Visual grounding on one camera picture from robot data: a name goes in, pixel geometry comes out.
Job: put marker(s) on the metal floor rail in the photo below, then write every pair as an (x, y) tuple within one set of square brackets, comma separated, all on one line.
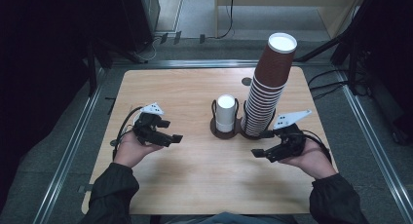
[(68, 152), (195, 63), (376, 139)]

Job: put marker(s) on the stack of brown paper cups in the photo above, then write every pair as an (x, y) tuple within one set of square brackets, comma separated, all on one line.
[(271, 78)]

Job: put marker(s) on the dark brown cup holder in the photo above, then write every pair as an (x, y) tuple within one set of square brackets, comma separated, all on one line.
[(214, 130)]

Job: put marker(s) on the dark round table grommet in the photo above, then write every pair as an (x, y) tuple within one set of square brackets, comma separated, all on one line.
[(246, 81)]

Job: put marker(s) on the dark cabinet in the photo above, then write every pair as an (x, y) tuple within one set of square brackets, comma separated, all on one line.
[(139, 16)]

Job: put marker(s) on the person's right hand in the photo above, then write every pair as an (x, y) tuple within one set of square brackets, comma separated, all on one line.
[(316, 160)]

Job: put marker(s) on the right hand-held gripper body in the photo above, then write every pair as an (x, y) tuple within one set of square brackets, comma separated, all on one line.
[(292, 139)]

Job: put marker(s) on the black metal stand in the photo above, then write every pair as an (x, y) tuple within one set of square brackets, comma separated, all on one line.
[(383, 39)]

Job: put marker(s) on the person's left hand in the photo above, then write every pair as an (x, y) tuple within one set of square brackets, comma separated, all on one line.
[(130, 151)]

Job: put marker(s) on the stack of white paper cups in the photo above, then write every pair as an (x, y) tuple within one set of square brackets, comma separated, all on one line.
[(225, 115)]

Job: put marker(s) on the light wooden furniture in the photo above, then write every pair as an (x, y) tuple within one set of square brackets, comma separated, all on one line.
[(334, 9)]

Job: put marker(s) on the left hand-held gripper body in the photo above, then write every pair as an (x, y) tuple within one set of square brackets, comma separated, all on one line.
[(146, 128)]

